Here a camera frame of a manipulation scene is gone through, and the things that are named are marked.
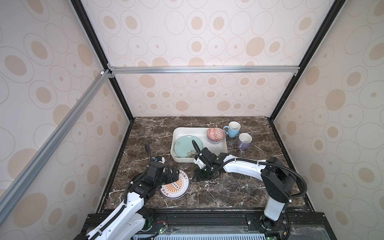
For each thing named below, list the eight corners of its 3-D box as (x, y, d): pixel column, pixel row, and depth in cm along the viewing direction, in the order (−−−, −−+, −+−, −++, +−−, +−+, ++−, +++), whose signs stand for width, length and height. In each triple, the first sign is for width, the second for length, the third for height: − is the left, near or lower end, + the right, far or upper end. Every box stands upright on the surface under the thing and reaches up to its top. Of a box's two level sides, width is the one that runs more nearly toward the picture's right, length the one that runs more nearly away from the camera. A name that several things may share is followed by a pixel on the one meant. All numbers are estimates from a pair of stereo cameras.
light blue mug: (232, 141, 108) (235, 132, 101) (223, 134, 112) (225, 125, 105) (240, 134, 112) (243, 126, 104) (232, 128, 116) (234, 119, 108)
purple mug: (238, 151, 103) (240, 144, 97) (235, 139, 109) (238, 132, 103) (250, 151, 103) (254, 144, 97) (247, 139, 109) (250, 132, 103)
